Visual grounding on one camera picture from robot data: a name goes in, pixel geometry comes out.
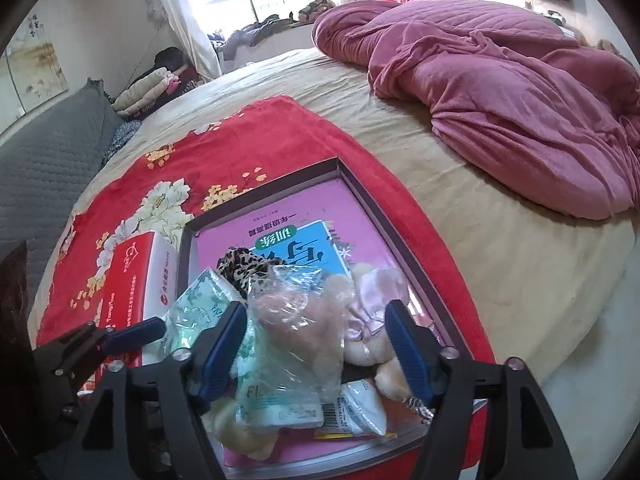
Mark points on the yellow white snack packet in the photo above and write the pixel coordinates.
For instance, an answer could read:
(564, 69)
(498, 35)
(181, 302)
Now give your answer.
(360, 407)

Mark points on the brown patterned blanket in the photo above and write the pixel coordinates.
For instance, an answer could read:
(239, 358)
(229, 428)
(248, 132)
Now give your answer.
(315, 10)

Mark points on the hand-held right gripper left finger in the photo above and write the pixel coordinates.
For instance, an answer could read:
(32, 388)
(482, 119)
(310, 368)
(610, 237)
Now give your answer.
(220, 355)

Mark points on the dark shallow box tray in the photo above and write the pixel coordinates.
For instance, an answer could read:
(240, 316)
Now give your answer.
(270, 195)

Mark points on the leopard print scrunchie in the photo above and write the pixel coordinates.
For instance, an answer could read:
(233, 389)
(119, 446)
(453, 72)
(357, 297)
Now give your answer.
(245, 265)

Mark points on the round bed with cream sheet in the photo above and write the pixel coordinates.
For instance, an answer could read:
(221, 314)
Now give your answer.
(475, 240)

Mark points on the cream plush bear with bow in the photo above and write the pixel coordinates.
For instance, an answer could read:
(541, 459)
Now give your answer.
(370, 310)

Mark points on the pink quilt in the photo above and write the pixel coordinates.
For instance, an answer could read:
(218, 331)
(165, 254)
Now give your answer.
(500, 85)

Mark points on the blue patterned cloth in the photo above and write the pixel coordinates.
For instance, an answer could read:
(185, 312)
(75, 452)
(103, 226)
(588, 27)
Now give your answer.
(122, 142)

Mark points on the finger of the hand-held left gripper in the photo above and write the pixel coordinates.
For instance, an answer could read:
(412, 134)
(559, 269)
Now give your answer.
(140, 332)
(70, 340)

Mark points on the red floral blanket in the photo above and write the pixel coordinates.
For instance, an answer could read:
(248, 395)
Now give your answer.
(225, 135)

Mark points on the black cloth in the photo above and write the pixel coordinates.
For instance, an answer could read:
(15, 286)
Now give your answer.
(170, 59)

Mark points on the floral wall painting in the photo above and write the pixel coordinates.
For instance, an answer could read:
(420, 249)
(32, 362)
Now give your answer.
(35, 60)

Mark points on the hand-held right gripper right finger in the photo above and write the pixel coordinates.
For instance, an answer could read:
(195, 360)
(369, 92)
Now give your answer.
(405, 355)

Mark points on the red tissue box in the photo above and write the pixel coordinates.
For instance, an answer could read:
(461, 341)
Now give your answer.
(135, 280)

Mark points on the pink book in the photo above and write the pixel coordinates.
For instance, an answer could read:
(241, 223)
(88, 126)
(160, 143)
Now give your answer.
(310, 205)

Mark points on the grey quilted headboard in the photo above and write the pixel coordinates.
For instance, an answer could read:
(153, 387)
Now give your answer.
(45, 175)

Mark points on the green floral tissue packet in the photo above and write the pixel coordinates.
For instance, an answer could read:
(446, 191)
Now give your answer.
(270, 400)

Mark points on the pink face mask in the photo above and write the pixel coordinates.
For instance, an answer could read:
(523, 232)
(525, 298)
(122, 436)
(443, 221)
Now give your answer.
(295, 330)

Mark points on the pile of folded clothes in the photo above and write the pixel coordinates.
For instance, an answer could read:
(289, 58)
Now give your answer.
(145, 87)

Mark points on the grey clothes heap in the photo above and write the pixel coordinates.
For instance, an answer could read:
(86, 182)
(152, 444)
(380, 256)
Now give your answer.
(255, 35)

